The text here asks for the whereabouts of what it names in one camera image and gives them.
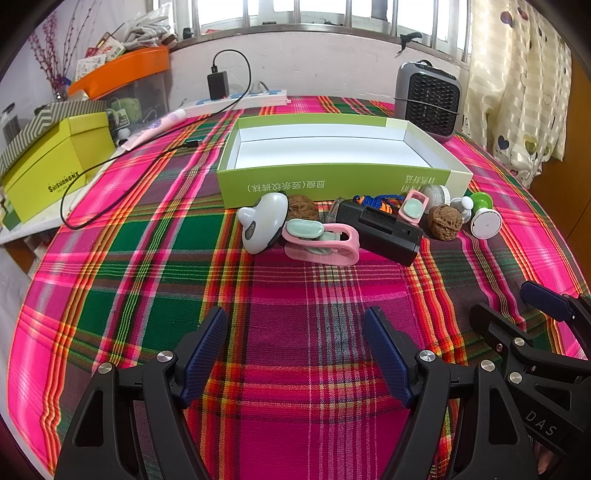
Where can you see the white grey knob stopper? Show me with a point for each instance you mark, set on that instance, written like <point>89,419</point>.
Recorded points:
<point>461,207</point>

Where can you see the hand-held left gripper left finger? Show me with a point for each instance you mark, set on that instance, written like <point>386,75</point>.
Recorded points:
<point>203,353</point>

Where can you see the stack of printed cards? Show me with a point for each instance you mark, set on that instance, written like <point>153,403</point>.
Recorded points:
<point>99,55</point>

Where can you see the grey white handheld massager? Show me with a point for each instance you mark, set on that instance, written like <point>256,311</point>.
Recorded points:
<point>265,217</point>

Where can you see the metal window grille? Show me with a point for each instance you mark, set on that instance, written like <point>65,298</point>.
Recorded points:
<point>323,14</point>

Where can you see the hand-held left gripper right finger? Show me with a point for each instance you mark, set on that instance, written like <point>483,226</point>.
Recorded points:
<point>388,355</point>

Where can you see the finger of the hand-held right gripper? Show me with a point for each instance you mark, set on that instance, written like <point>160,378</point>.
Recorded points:
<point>545,300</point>
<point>489,327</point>

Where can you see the black handheld device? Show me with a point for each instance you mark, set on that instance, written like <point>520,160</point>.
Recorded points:
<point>388,230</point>

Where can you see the orange lidded storage bin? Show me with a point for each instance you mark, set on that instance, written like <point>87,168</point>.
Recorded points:
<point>124,67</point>

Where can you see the clear storage bin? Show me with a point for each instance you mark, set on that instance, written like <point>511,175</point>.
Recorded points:
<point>154,92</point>

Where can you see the small white figure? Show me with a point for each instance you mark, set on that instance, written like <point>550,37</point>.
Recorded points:
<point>122,134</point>

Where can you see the white blue power strip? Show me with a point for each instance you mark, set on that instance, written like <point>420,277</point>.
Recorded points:
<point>249,99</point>

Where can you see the grey black fan heater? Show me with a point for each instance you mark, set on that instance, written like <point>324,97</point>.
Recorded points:
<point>431,101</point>

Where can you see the yellow-green shoe box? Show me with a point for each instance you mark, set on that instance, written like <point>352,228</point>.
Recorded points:
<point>46,173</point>

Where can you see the white work gloves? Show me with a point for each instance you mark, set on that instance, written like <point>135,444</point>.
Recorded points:
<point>147,30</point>

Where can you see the cream heart print curtain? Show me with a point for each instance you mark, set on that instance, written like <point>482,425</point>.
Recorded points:
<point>517,92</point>

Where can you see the green item in bin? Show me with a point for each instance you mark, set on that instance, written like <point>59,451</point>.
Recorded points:
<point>127,110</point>

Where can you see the black charger adapter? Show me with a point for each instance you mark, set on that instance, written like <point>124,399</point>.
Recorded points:
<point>218,84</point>

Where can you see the green white spool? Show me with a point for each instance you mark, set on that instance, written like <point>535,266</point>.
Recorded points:
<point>485,225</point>

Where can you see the green cardboard box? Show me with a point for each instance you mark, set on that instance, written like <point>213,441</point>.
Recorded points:
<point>277,187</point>

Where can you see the pink white tube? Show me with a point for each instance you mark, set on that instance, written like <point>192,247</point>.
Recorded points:
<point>157,125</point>

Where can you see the pink clip with green pads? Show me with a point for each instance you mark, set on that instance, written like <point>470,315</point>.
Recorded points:
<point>300,228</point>
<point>413,210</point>

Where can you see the grey zigzag patterned box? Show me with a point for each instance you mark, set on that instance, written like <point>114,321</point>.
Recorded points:
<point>51,112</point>

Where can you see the pink green plaid tablecloth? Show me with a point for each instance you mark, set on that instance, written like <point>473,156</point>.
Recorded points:
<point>184,277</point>

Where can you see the white side table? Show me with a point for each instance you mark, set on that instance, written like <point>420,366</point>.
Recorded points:
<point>27,233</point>

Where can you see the brown walnut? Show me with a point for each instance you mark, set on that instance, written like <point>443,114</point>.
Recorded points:
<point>302,208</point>
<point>443,222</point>

